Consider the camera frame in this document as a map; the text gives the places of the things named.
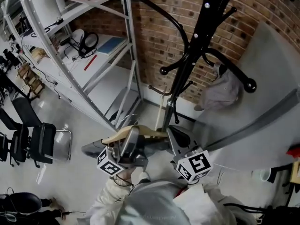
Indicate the black coat stand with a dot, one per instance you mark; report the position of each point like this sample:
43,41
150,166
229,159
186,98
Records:
201,32

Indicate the blue book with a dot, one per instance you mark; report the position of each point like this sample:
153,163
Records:
111,46

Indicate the person's left forearm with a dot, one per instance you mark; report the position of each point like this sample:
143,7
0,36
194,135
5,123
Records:
107,200

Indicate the person's right forearm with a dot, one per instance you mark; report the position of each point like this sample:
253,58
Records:
199,203

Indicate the white round device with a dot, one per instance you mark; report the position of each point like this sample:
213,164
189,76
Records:
76,35

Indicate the person's grey hoodie torso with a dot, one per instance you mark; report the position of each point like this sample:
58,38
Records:
152,203

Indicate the black mesh office chair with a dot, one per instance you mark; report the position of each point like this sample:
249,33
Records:
18,144

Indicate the black chair chrome sled frame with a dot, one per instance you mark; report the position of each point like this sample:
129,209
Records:
43,142

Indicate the black round basin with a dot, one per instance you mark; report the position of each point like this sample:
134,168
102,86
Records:
21,203

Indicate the person's left shoe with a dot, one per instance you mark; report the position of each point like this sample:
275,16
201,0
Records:
144,176

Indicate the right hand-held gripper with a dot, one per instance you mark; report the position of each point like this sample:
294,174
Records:
197,165

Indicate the yellow cardboard box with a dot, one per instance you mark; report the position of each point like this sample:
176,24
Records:
295,172

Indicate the grey cap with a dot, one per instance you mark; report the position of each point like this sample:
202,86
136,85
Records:
220,92

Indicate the grey refrigerator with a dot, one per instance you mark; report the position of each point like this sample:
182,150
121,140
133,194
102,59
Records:
264,97

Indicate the white metal shelf rack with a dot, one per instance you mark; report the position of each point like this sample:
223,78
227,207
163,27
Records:
77,78

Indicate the black headphones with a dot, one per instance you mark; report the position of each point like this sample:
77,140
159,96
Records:
82,48

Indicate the wooden clothes hanger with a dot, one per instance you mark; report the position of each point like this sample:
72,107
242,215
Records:
152,132

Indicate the dried brown plants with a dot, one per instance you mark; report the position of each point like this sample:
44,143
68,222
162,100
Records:
39,54

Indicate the wooden step stool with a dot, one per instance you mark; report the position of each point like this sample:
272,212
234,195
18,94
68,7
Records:
31,81

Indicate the red paper decoration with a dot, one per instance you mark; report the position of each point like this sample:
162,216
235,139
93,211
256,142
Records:
294,152

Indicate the red ruler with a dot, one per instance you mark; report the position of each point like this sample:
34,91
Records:
90,62

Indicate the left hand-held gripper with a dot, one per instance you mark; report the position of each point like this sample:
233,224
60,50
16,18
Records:
109,163

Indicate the pale wooden stick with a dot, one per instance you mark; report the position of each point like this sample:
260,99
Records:
160,109

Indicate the grey t-shirt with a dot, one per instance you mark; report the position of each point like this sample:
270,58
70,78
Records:
91,149

